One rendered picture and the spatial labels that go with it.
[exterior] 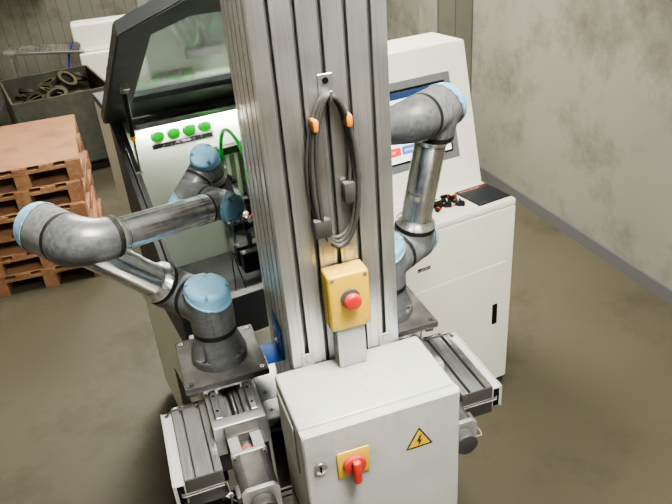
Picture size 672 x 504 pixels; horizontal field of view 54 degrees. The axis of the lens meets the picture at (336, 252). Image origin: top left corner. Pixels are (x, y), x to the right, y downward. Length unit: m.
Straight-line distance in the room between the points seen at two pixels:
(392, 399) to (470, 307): 1.54
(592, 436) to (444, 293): 0.91
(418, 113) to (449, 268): 1.17
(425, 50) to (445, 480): 1.74
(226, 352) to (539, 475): 1.58
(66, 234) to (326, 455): 0.69
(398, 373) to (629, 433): 1.89
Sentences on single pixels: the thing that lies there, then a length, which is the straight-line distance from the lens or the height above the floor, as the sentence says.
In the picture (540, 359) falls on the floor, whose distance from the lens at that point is 3.49.
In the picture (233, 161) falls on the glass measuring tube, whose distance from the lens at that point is 2.63.
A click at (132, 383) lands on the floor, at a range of 3.59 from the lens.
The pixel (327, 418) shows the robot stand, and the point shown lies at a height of 1.23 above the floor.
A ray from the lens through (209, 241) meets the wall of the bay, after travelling 2.76.
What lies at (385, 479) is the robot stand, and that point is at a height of 1.05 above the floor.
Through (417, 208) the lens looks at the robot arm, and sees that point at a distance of 1.85.
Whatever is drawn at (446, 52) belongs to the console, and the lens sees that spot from 2.80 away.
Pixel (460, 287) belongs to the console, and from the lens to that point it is 2.78.
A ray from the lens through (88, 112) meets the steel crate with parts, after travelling 6.29.
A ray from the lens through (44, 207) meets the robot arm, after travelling 1.58.
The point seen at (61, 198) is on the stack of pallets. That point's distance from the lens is 4.54.
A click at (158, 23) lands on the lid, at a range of 1.76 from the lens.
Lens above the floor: 2.14
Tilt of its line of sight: 29 degrees down
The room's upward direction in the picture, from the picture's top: 5 degrees counter-clockwise
